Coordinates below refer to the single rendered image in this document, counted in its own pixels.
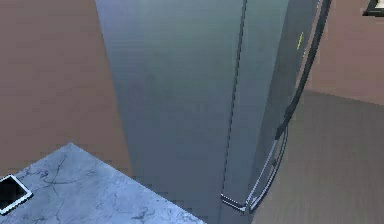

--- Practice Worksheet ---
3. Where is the black curved fridge handle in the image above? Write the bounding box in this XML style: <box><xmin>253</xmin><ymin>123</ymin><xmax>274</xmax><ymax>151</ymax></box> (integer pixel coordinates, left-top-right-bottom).
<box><xmin>274</xmin><ymin>0</ymin><xmax>333</xmax><ymax>141</ymax></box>

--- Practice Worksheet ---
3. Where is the black framed wall picture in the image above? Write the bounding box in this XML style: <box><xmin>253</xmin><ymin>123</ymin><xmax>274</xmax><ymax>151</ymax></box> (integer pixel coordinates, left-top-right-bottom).
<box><xmin>362</xmin><ymin>0</ymin><xmax>384</xmax><ymax>18</ymax></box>

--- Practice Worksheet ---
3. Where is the black white-rimmed flat device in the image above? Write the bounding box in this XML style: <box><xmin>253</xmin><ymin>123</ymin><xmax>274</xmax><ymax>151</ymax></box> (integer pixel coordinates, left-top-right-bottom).
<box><xmin>0</xmin><ymin>173</ymin><xmax>34</xmax><ymax>216</ymax></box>

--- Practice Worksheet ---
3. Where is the marble kitchen counter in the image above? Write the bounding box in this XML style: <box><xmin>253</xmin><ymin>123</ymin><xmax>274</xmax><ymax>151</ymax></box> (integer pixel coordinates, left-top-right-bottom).
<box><xmin>0</xmin><ymin>142</ymin><xmax>208</xmax><ymax>224</ymax></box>

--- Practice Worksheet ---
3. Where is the silver curved fridge handle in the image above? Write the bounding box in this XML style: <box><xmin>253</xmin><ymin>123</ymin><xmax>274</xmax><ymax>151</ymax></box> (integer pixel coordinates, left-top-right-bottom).
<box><xmin>245</xmin><ymin>126</ymin><xmax>290</xmax><ymax>213</ymax></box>

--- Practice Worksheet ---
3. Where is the grey steel fridge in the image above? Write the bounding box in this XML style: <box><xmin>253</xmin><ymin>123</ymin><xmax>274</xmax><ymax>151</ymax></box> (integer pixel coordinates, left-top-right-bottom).
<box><xmin>94</xmin><ymin>0</ymin><xmax>325</xmax><ymax>224</ymax></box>

